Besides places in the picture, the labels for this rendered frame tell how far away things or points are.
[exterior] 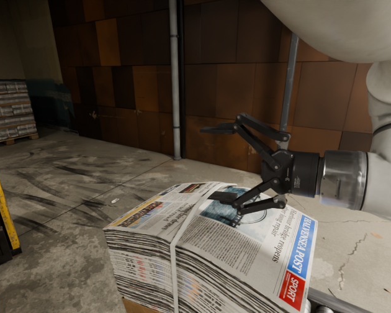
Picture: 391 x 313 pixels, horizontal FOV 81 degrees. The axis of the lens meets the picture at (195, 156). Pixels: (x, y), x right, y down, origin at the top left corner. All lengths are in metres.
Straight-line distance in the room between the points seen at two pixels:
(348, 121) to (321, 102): 0.39
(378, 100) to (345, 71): 2.86
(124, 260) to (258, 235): 0.30
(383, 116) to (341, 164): 0.10
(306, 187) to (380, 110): 0.16
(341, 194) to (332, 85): 2.93
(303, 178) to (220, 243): 0.18
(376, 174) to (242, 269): 0.23
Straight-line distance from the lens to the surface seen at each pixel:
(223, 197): 0.48
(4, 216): 2.39
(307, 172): 0.39
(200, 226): 0.47
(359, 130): 3.36
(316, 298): 0.93
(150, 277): 0.53
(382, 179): 0.39
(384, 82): 0.42
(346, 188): 0.39
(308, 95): 3.31
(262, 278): 0.41
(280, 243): 0.49
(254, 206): 0.46
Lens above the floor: 1.47
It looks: 20 degrees down
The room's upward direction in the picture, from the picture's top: straight up
